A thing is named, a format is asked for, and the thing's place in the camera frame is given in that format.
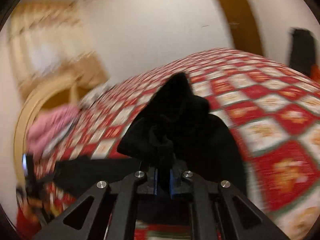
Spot black pants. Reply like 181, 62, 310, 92
54, 73, 247, 197

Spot grey patterned pillow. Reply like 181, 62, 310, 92
78, 82, 113, 109

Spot pink folded quilt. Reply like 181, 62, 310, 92
26, 104, 80, 161

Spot red checkered christmas bedspread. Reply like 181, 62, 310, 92
17, 47, 320, 240

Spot cream wooden headboard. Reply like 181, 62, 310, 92
13, 74, 79, 185

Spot brown wooden door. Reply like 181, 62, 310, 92
219, 0, 264, 56

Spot beige curtain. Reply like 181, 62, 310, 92
9, 2, 108, 98

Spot black bag by wall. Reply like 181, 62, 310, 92
289, 28, 317, 77

